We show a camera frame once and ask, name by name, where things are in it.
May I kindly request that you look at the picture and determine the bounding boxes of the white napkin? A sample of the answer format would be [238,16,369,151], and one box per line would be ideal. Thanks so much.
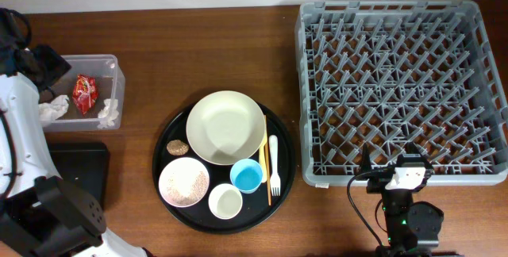
[39,94,69,121]

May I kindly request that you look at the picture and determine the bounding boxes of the white plastic fork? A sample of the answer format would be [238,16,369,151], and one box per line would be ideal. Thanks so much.
[268,135,281,196]

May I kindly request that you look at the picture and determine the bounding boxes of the blue cup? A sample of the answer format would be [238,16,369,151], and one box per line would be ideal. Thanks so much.
[229,159,263,194]

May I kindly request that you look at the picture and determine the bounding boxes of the grey dishwasher rack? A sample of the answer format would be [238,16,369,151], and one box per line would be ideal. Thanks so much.
[294,0,507,188]

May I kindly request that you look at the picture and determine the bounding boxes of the large beige plate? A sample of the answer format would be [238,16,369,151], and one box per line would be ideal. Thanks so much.
[186,90,265,166]

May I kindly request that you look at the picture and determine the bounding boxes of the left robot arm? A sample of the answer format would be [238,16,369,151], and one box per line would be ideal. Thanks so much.
[1,8,150,256]

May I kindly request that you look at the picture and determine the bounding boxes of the orange chopstick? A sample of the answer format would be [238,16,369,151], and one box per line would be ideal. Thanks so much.
[264,115,271,206]

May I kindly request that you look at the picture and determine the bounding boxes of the round black serving tray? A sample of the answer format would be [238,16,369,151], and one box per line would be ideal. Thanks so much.
[152,104,297,234]

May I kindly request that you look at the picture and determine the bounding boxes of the white cup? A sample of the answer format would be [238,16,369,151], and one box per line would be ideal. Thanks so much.
[208,183,243,220]

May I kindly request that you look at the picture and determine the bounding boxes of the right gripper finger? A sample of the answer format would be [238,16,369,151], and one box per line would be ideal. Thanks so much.
[359,143,372,174]
[402,142,433,170]

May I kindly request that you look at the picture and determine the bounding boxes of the red snack wrapper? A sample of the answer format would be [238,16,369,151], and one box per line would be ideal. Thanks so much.
[72,74,98,115]

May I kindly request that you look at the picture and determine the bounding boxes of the black rectangular tray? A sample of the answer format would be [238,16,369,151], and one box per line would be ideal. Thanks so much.
[48,142,110,208]

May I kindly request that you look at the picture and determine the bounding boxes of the small white tissue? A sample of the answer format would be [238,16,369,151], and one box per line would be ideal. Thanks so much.
[98,98,119,129]

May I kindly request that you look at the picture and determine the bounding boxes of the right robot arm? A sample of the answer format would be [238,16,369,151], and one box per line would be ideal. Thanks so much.
[357,142,444,256]

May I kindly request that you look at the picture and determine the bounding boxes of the brown cookie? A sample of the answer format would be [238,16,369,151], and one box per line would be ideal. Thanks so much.
[166,140,190,156]

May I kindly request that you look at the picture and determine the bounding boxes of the clear plastic waste bin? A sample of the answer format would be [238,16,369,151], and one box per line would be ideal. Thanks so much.
[40,55,125,132]

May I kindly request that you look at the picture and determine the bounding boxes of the small pink plate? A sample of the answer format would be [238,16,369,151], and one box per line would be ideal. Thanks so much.
[157,157,210,208]

